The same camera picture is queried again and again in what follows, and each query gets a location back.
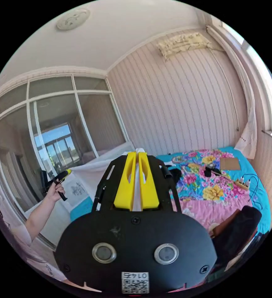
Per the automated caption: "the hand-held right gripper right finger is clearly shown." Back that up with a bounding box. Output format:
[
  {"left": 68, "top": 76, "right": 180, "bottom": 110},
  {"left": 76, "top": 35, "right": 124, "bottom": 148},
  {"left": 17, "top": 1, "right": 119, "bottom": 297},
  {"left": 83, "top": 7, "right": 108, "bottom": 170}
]
[{"left": 138, "top": 152, "right": 160, "bottom": 211}]

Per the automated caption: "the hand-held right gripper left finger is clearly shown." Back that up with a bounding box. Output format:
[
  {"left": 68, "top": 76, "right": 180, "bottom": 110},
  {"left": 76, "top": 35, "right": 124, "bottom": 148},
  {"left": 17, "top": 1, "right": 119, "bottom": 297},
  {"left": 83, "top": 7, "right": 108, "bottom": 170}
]
[{"left": 113, "top": 151, "right": 137, "bottom": 211}]

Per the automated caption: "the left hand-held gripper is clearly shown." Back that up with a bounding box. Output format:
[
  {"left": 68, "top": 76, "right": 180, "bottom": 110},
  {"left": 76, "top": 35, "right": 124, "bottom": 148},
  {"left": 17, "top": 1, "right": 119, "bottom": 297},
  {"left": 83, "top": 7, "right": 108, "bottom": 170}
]
[{"left": 41, "top": 169, "right": 72, "bottom": 201}]

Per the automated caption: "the white long sleeve shirt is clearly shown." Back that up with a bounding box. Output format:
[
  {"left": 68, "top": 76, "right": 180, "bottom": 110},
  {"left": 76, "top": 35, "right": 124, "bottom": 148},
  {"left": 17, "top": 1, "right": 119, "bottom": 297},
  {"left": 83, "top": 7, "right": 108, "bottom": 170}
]
[{"left": 63, "top": 147, "right": 148, "bottom": 212}]

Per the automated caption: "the person's left forearm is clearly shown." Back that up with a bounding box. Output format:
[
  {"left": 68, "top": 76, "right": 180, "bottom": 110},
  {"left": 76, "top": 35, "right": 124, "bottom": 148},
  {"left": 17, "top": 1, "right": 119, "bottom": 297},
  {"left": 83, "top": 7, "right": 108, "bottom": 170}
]
[{"left": 25, "top": 198, "right": 57, "bottom": 243}]

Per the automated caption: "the person's left hand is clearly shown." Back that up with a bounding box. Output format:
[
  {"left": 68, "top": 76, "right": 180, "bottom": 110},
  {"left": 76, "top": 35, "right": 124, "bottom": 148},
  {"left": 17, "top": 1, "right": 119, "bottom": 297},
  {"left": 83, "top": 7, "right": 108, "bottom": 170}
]
[{"left": 45, "top": 181, "right": 66, "bottom": 203}]

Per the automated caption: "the black cloth item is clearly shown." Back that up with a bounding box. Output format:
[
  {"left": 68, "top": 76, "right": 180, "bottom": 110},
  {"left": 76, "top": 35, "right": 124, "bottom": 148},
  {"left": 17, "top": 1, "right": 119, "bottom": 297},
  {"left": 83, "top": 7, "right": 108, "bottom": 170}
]
[{"left": 168, "top": 168, "right": 182, "bottom": 185}]

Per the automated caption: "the bed with floral quilt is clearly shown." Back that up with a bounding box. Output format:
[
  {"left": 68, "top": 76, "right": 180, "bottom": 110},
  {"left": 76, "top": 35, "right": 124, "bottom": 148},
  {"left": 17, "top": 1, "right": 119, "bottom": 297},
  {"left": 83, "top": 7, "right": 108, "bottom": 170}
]
[{"left": 69, "top": 146, "right": 272, "bottom": 236}]

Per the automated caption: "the glazed partition window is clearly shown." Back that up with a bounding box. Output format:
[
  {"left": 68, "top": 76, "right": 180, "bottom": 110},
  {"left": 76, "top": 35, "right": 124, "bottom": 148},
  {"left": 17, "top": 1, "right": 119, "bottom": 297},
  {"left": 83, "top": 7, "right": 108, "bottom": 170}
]
[{"left": 0, "top": 74, "right": 136, "bottom": 216}]

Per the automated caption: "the small black device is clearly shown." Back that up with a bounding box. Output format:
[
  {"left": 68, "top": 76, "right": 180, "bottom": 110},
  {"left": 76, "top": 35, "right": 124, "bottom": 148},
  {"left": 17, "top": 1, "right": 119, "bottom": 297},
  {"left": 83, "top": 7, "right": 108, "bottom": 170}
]
[{"left": 203, "top": 164, "right": 222, "bottom": 178}]

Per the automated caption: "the person's body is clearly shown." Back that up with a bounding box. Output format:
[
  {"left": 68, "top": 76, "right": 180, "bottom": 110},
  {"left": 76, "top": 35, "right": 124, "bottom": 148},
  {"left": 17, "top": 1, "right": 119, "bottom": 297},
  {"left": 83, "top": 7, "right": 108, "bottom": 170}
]
[{"left": 0, "top": 192, "right": 69, "bottom": 283}]

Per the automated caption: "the brown cardboard sheet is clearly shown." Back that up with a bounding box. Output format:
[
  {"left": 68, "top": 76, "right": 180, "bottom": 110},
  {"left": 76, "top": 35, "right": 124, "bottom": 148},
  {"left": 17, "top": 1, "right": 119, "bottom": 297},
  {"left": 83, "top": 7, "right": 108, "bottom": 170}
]
[{"left": 219, "top": 157, "right": 241, "bottom": 171}]

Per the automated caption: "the beige power strip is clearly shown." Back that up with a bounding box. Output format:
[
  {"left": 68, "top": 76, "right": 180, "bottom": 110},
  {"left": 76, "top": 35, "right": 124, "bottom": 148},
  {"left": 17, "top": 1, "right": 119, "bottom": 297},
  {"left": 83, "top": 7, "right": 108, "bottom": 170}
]
[{"left": 234, "top": 178, "right": 251, "bottom": 191}]

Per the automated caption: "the pile of clothes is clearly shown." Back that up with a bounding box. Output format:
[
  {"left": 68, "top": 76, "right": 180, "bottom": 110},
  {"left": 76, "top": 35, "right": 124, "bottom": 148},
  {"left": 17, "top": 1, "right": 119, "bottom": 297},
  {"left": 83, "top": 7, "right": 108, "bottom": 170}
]
[{"left": 210, "top": 205, "right": 263, "bottom": 269}]

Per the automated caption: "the white curtain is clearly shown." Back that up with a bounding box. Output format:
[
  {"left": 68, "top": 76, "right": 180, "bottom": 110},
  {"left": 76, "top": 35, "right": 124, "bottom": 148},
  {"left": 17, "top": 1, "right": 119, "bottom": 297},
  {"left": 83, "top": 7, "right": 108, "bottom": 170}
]
[{"left": 205, "top": 24, "right": 259, "bottom": 160}]

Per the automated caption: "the air conditioner with lace cover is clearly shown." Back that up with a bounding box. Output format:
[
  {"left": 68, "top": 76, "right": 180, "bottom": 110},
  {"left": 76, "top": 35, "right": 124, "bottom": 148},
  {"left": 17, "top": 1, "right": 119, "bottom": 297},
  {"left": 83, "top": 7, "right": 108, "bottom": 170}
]
[{"left": 156, "top": 32, "right": 214, "bottom": 62}]

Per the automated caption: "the round ceiling lamp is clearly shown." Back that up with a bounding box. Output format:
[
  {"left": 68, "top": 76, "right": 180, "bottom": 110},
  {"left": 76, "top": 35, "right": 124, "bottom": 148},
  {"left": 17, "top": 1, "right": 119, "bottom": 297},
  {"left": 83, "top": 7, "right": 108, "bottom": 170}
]
[{"left": 56, "top": 8, "right": 91, "bottom": 31}]

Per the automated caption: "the black cable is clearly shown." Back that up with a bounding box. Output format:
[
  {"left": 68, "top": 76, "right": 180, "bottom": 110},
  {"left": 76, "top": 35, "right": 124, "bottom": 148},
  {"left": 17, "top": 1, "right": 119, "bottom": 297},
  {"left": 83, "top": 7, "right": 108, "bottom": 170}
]
[{"left": 241, "top": 174, "right": 264, "bottom": 210}]

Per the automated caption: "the thin wall cable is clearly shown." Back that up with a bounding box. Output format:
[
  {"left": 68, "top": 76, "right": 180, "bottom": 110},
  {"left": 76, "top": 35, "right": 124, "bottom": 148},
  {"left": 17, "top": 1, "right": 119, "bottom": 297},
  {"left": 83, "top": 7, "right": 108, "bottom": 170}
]
[{"left": 210, "top": 47, "right": 241, "bottom": 132}]

